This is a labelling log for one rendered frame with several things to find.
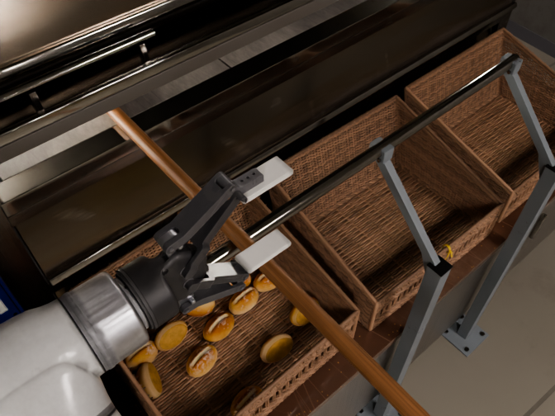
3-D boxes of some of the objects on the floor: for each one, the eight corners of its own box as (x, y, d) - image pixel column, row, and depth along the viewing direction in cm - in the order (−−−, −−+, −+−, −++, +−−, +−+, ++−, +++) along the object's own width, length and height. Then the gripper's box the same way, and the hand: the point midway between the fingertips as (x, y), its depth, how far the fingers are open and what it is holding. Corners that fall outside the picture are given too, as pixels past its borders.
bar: (174, 500, 182) (72, 333, 91) (426, 284, 234) (520, 42, 144) (233, 588, 166) (180, 493, 76) (488, 335, 219) (638, 101, 129)
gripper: (82, 207, 51) (263, 108, 60) (135, 333, 70) (266, 243, 79) (123, 259, 48) (310, 146, 56) (168, 376, 67) (301, 278, 76)
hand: (277, 207), depth 67 cm, fingers open, 13 cm apart
